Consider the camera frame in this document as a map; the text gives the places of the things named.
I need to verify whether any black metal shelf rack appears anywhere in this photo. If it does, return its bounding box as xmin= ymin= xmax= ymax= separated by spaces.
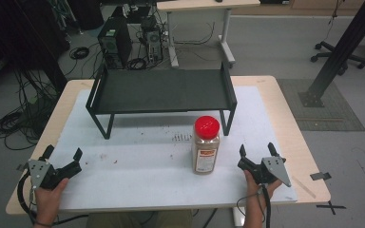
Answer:
xmin=85 ymin=61 xmax=239 ymax=141

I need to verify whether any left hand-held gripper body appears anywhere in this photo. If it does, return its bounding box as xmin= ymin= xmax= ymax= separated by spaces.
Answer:
xmin=27 ymin=159 xmax=83 ymax=191

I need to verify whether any person's right hand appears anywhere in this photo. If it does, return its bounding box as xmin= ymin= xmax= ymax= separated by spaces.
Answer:
xmin=242 ymin=169 xmax=283 ymax=210

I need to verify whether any white table leg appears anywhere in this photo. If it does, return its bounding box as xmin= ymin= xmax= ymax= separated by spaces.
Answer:
xmin=232 ymin=207 xmax=247 ymax=228

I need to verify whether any black computer tower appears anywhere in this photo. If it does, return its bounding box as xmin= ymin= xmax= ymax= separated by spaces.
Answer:
xmin=97 ymin=15 xmax=134 ymax=70

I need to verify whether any black curtain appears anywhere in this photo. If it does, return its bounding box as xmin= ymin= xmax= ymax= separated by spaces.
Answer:
xmin=0 ymin=0 xmax=72 ymax=94

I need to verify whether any black tape strip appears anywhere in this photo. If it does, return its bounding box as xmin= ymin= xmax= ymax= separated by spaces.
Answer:
xmin=309 ymin=171 xmax=333 ymax=181

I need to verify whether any white leg wooden desk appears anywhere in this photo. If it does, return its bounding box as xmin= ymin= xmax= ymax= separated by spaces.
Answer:
xmin=156 ymin=0 xmax=262 ymax=69

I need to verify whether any coiled black cable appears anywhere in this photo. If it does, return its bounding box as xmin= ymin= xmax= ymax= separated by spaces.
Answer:
xmin=68 ymin=46 xmax=90 ymax=61

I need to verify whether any white table mat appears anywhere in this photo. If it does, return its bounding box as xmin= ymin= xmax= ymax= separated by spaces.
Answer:
xmin=48 ymin=85 xmax=299 ymax=213

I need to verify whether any open computer tower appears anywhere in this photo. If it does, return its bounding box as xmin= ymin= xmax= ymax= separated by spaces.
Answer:
xmin=140 ymin=15 xmax=165 ymax=66

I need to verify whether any black office chair base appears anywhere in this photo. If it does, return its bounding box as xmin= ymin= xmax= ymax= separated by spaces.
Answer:
xmin=310 ymin=40 xmax=365 ymax=77

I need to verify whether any bundle of black floor cables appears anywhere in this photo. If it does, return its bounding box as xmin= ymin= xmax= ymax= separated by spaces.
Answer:
xmin=0 ymin=67 xmax=60 ymax=152

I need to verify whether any red lid spice jar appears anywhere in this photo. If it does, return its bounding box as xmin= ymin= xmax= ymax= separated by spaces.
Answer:
xmin=191 ymin=115 xmax=221 ymax=176

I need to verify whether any person's left hand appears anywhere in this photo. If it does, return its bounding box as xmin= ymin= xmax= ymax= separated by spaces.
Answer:
xmin=33 ymin=177 xmax=70 ymax=228

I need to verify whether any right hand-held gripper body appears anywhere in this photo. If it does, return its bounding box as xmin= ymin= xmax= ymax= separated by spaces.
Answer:
xmin=237 ymin=156 xmax=293 ymax=188

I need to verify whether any right hand-held gripper cable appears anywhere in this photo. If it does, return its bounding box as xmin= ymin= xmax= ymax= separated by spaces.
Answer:
xmin=235 ymin=184 xmax=273 ymax=228

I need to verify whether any black metal pillar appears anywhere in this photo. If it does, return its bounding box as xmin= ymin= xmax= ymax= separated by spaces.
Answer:
xmin=298 ymin=0 xmax=365 ymax=108

